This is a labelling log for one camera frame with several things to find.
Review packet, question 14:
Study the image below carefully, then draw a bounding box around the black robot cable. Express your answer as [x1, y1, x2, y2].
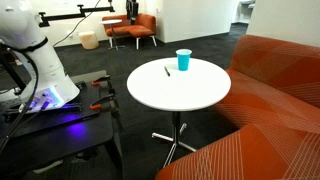
[0, 46, 40, 154]

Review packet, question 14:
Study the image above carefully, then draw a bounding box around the orange-handled clamp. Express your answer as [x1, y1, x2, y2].
[91, 75, 111, 86]
[90, 94, 114, 110]

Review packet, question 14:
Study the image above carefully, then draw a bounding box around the orange background sofa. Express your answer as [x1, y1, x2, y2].
[100, 13, 157, 48]

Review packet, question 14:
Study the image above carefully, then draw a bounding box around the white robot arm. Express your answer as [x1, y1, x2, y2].
[0, 0, 80, 113]

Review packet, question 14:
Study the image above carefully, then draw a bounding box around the small white background table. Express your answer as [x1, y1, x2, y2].
[100, 19, 125, 50]

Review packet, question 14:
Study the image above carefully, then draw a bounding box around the black hanging camera mount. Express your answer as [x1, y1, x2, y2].
[126, 0, 139, 24]

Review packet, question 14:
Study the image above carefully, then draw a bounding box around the black pen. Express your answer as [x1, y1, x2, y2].
[164, 66, 171, 77]

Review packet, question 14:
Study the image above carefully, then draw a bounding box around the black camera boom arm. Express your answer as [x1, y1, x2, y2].
[39, 0, 114, 27]

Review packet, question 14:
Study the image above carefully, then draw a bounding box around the orange patterned sofa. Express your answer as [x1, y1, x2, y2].
[155, 35, 320, 180]

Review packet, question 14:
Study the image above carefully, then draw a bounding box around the white round side table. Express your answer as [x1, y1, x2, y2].
[127, 58, 231, 167]

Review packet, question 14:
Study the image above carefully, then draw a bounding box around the blue plastic cup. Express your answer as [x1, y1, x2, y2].
[176, 49, 192, 71]

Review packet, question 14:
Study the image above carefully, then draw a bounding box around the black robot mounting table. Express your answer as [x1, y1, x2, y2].
[0, 69, 125, 180]

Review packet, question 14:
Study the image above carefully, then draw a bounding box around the orange-handled clamp upper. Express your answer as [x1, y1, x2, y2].
[91, 75, 111, 86]

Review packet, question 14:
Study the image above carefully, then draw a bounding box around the orange-handled clamp lower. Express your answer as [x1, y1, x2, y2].
[90, 94, 114, 110]

